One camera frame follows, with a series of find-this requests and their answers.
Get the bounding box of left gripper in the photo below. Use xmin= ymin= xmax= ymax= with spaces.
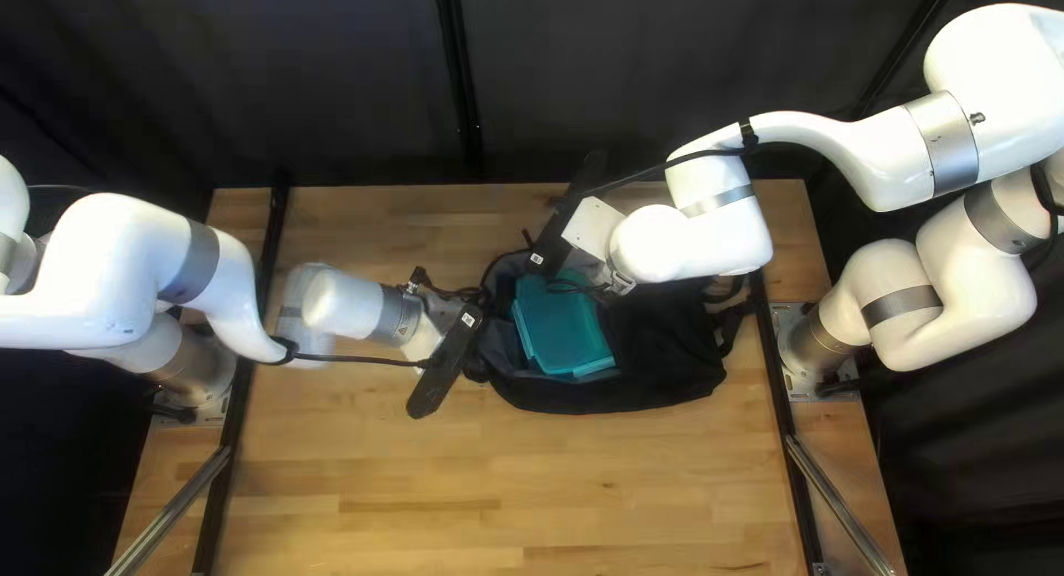
xmin=411 ymin=295 xmax=467 ymax=368

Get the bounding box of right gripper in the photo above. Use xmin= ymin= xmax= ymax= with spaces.
xmin=561 ymin=195 xmax=628 ymax=269

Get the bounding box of translucent teal lunch box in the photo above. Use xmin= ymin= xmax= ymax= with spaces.
xmin=509 ymin=268 xmax=618 ymax=379

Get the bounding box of black backpack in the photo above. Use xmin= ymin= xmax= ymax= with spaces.
xmin=461 ymin=247 xmax=749 ymax=416

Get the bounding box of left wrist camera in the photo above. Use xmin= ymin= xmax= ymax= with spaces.
xmin=405 ymin=304 xmax=485 ymax=421

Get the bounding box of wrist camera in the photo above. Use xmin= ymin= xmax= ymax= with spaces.
xmin=526 ymin=149 xmax=612 ymax=271
xmin=405 ymin=304 xmax=485 ymax=421

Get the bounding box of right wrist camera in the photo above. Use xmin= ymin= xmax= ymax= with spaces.
xmin=526 ymin=149 xmax=612 ymax=271

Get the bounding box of black cable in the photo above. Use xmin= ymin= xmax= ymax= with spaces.
xmin=542 ymin=275 xmax=615 ymax=301
xmin=582 ymin=120 xmax=759 ymax=201
xmin=268 ymin=335 xmax=433 ymax=371
xmin=410 ymin=265 xmax=490 ymax=309

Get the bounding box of black frame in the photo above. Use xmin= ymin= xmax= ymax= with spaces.
xmin=104 ymin=0 xmax=965 ymax=576

